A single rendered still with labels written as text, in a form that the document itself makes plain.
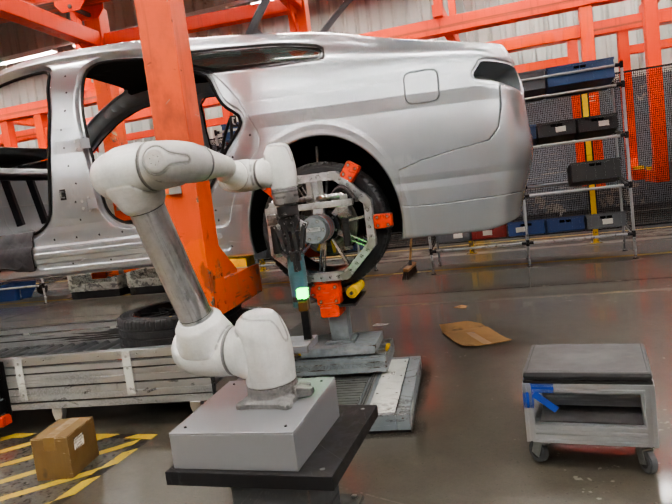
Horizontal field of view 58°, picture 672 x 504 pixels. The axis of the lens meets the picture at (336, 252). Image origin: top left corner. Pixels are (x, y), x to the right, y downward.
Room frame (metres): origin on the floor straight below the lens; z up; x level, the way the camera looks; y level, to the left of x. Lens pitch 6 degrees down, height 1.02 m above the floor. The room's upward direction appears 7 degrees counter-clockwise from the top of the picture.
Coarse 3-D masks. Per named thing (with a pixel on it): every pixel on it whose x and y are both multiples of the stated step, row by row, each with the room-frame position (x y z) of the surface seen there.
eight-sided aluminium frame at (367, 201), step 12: (300, 180) 3.02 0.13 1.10; (312, 180) 2.99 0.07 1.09; (324, 180) 2.98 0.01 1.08; (336, 180) 2.97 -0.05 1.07; (360, 192) 2.94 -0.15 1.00; (372, 204) 2.96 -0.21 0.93; (372, 216) 2.93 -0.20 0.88; (372, 228) 2.93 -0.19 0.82; (372, 240) 2.93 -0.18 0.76; (360, 252) 2.95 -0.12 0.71; (360, 264) 2.97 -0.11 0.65; (312, 276) 3.00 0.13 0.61; (324, 276) 2.99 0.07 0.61; (336, 276) 2.98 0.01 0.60; (348, 276) 2.96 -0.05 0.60
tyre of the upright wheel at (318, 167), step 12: (300, 168) 3.09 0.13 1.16; (312, 168) 3.07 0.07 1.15; (324, 168) 3.06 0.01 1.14; (336, 168) 3.05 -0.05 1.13; (360, 180) 3.03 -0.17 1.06; (372, 180) 3.16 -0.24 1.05; (372, 192) 3.01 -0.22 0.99; (384, 204) 3.02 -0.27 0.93; (264, 216) 3.13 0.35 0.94; (264, 228) 3.13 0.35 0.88; (384, 228) 3.01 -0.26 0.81; (384, 240) 3.01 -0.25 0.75; (372, 252) 3.02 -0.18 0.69; (384, 252) 3.16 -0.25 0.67; (276, 264) 3.13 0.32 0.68; (372, 264) 3.02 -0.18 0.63; (288, 276) 3.12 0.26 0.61; (360, 276) 3.04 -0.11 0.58
